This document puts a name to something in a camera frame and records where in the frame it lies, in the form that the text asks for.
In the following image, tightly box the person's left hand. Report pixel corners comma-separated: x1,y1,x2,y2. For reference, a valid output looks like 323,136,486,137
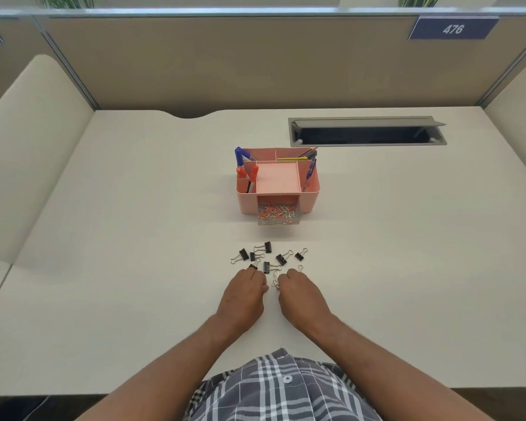
216,267,269,334

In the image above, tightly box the person's right hand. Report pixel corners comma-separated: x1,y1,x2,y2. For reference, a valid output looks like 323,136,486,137
277,268,335,334

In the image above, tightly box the person's right forearm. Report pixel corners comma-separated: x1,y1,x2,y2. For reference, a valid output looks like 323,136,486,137
289,313,495,421

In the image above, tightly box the person's left forearm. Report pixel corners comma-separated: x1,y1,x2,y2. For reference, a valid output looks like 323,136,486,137
76,313,254,421

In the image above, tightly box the scatter of black binder clips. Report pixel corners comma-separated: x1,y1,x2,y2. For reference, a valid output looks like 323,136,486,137
230,241,309,290

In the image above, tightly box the clear plastic drawer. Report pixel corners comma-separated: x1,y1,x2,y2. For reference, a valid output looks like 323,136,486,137
257,201,297,227

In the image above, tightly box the pile of paper clips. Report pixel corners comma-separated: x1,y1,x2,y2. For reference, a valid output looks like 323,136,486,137
259,204,295,223

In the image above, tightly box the pink desk organizer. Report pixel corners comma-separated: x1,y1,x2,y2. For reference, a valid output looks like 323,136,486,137
235,147,321,215

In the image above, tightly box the blue click pen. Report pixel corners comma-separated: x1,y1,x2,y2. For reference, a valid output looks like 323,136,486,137
302,158,317,192

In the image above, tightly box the grey plaid shirt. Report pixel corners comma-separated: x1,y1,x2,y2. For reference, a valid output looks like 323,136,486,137
188,348,383,421

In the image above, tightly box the beige partition panel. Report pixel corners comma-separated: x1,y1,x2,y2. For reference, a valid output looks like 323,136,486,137
0,15,98,115
32,8,526,120

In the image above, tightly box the white curved desk divider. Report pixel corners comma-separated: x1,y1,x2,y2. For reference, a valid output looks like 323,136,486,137
483,52,526,190
0,54,95,264

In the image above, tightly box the large blue number sign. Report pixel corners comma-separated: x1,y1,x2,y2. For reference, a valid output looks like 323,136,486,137
407,16,501,41

